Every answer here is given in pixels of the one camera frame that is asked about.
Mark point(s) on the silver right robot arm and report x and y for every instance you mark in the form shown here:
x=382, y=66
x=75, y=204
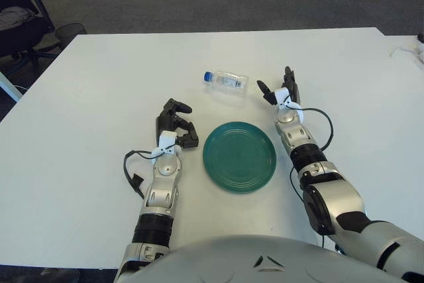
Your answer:
x=331, y=193

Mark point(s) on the black office chair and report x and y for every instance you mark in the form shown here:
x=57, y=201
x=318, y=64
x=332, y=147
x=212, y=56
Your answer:
x=18, y=32

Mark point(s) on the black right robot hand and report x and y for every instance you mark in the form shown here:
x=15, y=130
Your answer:
x=294, y=89

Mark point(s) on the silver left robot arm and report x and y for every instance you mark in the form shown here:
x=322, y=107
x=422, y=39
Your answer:
x=160, y=197

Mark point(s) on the grey cloth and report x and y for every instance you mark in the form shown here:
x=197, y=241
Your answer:
x=13, y=16

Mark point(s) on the clear bottle with blue cap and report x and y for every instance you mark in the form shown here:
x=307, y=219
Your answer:
x=228, y=81

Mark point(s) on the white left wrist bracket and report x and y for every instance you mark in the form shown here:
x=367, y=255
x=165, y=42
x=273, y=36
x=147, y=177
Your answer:
x=167, y=140

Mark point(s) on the green round plate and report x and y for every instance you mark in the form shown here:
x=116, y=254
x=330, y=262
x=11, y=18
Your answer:
x=240, y=157

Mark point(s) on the black handheld device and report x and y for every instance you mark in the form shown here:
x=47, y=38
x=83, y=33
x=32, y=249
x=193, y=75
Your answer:
x=421, y=37

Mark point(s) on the white furniture leg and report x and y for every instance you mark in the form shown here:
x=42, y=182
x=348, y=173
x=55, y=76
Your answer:
x=8, y=87

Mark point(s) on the silver robot torso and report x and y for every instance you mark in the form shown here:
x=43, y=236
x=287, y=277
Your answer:
x=248, y=263

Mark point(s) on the black mesh wastebasket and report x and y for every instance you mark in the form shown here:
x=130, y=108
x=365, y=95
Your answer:
x=70, y=31

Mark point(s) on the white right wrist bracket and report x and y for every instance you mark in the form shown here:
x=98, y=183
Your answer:
x=281, y=94

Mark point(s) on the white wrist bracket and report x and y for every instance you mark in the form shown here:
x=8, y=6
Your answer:
x=281, y=94
x=167, y=140

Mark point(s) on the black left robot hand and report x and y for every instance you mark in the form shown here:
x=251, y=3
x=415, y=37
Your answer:
x=167, y=117

